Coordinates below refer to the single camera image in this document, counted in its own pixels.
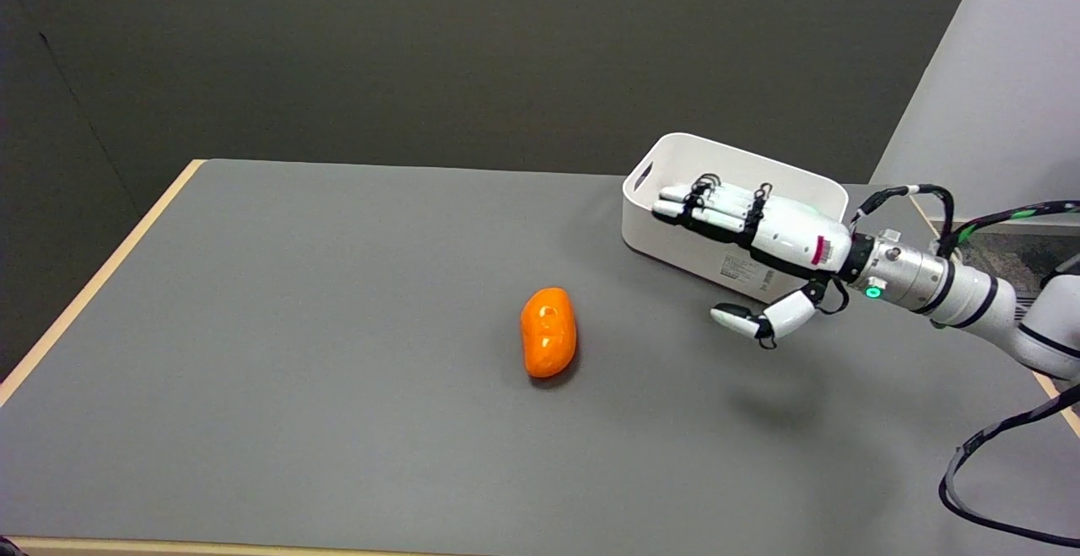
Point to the white plastic storage bin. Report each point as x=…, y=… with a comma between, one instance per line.
x=666, y=235

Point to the gray table cover mat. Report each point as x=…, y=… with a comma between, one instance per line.
x=337, y=328

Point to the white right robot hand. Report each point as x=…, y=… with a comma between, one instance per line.
x=789, y=235

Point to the orange mango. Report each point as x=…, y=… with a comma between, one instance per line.
x=548, y=332

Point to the printed label on bin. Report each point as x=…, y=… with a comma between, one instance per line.
x=736, y=269

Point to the office chair caster leg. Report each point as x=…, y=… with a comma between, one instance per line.
x=1068, y=267

